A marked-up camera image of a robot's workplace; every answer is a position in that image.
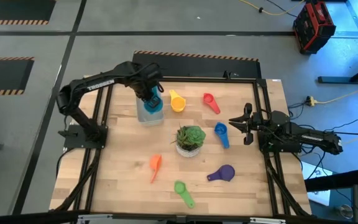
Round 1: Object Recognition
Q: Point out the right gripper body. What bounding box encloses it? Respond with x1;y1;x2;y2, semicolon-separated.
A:
243;102;272;146

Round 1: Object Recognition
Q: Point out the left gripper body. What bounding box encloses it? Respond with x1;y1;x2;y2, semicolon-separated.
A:
134;63;165;102

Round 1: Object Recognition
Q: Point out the teal measuring cup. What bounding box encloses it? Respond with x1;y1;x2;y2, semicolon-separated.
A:
143;86;164;113

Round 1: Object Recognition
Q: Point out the blue measuring cup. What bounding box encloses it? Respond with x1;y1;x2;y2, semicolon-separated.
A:
214;121;231;149

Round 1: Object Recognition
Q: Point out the yellow measuring cup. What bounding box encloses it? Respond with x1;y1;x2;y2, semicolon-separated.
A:
168;89;187;113

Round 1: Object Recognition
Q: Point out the red measuring cup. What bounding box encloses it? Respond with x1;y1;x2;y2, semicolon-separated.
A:
202;92;221;115

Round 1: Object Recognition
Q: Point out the purple measuring cup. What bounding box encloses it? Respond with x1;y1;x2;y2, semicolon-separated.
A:
206;164;236;182

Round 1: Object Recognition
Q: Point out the orange measuring cup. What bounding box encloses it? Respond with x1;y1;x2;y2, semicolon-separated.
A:
149;154;163;184

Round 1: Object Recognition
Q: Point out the green measuring cup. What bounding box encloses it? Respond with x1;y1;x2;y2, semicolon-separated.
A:
173;180;196;209

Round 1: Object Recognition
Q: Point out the grey plastic basket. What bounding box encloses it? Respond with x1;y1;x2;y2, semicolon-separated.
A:
135;85;165;127

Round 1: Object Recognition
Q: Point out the succulent in triangle-patterned pot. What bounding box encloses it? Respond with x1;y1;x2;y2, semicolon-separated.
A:
170;124;207;159

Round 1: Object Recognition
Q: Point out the black hazard-striped floor mat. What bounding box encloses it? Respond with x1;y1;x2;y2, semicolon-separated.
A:
0;0;57;26
131;50;262;80
0;56;35;97

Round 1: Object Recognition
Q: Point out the white paper sheet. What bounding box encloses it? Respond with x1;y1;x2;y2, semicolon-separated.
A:
301;161;334;207

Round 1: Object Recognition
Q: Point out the black-legged desk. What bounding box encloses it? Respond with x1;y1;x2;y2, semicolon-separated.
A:
317;0;358;85

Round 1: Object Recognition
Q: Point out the black floor bar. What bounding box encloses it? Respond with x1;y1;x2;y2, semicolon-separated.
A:
304;168;358;193

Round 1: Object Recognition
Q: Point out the red and black toolbox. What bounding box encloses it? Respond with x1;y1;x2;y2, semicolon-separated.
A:
292;0;337;55

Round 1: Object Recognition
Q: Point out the round metal can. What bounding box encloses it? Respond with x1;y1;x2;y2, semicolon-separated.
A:
337;204;354;220

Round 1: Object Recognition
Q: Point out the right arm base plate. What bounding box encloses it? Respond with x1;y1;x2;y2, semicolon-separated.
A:
257;129;303;154

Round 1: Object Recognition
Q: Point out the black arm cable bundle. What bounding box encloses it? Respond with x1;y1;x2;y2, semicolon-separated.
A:
287;101;358;181

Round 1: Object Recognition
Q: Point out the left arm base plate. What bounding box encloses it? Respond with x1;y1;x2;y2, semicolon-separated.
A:
57;123;109;150

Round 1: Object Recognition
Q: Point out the pale yellow power cable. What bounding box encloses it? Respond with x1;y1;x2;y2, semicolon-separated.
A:
315;81;358;105

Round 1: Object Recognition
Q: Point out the yellow extension cable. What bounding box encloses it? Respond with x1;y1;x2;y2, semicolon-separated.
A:
239;0;306;17

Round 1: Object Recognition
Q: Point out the black floor cable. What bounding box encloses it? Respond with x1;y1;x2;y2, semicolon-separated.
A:
265;0;298;19

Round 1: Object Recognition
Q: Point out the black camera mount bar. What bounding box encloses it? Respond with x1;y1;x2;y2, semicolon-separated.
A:
0;210;358;224

